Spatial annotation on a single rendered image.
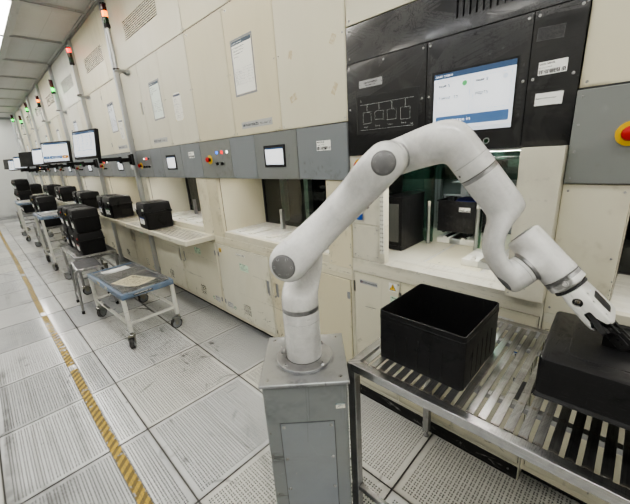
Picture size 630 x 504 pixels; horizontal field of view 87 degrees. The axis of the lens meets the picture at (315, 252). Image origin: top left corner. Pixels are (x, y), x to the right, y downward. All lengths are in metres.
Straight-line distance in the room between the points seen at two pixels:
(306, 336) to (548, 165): 0.94
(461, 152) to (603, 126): 0.56
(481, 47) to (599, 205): 0.65
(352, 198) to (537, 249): 0.46
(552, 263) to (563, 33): 0.73
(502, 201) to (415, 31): 0.89
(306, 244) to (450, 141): 0.44
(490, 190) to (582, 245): 0.57
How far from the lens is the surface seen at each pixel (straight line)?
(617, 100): 1.34
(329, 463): 1.31
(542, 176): 1.31
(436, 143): 0.87
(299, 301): 1.02
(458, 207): 2.02
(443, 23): 1.53
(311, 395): 1.11
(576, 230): 1.38
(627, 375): 0.97
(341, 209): 0.90
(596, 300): 0.99
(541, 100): 1.37
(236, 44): 2.43
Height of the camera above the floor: 1.43
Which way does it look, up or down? 17 degrees down
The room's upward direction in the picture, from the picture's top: 4 degrees counter-clockwise
